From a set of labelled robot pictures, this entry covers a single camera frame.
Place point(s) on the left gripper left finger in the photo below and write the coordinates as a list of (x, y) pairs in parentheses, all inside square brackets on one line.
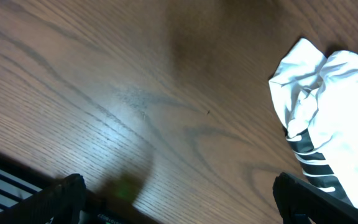
[(61, 202)]

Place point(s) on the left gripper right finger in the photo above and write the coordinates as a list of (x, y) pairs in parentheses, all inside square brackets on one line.
[(299, 202)]

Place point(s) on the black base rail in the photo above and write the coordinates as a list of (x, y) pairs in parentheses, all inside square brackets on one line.
[(114, 203)]

